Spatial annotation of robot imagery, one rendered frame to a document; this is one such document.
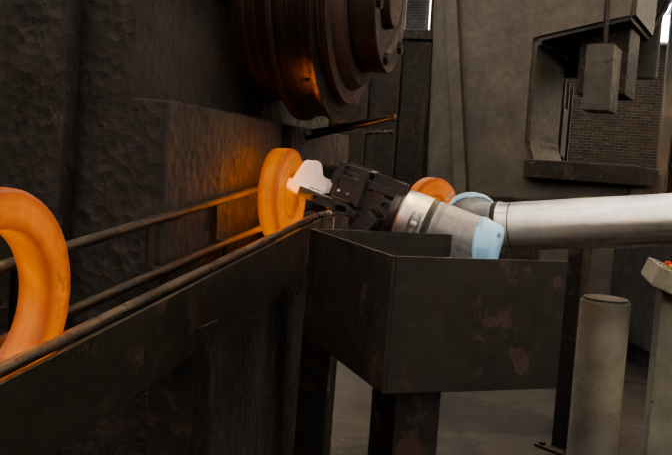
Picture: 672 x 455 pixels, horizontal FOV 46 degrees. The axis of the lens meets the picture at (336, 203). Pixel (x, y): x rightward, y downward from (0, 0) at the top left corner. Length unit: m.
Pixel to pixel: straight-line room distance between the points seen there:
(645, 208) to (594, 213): 0.08
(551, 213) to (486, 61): 2.86
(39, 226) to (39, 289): 0.06
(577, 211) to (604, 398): 0.80
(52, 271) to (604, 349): 1.55
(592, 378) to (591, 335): 0.10
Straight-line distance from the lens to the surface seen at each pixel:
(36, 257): 0.73
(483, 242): 1.24
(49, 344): 0.72
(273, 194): 1.27
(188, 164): 1.13
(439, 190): 1.95
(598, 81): 3.83
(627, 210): 1.37
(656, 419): 2.16
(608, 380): 2.08
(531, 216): 1.39
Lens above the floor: 0.81
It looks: 3 degrees down
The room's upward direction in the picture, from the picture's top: 4 degrees clockwise
